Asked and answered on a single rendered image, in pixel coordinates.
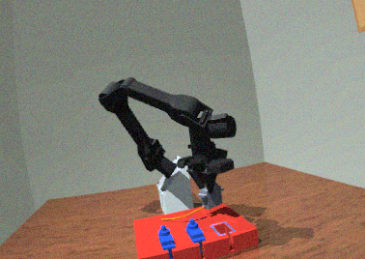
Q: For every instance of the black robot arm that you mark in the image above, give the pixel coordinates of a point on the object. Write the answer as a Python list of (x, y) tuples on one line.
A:
[(183, 109)]

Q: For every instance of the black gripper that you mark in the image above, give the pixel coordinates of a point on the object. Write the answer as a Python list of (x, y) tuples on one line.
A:
[(201, 160)]

